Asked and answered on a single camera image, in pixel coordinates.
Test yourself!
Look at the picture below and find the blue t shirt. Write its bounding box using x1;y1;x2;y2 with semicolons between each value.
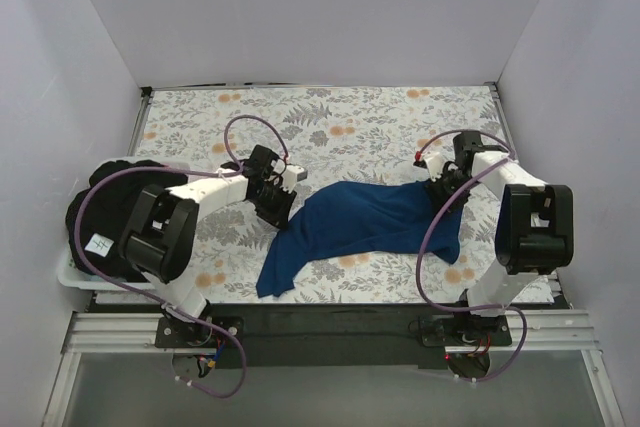
256;181;437;298

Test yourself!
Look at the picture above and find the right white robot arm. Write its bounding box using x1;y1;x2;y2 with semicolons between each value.
414;129;574;345

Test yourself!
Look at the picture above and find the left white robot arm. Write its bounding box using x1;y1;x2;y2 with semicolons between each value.
119;145;308;347

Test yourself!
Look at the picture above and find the floral table cloth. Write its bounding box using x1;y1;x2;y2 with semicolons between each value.
133;86;504;304

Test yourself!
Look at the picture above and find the white paper label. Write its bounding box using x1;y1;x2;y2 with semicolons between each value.
84;233;114;258

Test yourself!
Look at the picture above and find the white plastic basket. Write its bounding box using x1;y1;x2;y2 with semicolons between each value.
57;156;191;291

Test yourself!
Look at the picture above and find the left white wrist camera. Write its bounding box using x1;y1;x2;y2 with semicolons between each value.
273;165;308;193

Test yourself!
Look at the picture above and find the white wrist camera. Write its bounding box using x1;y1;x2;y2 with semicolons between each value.
413;151;446;181
273;165;308;193

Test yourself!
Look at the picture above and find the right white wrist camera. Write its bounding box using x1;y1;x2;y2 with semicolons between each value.
413;151;446;181

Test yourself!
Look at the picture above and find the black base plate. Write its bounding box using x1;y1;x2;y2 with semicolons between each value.
155;304;516;369

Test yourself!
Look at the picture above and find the aluminium frame rail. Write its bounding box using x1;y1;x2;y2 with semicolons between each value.
42;309;625;426

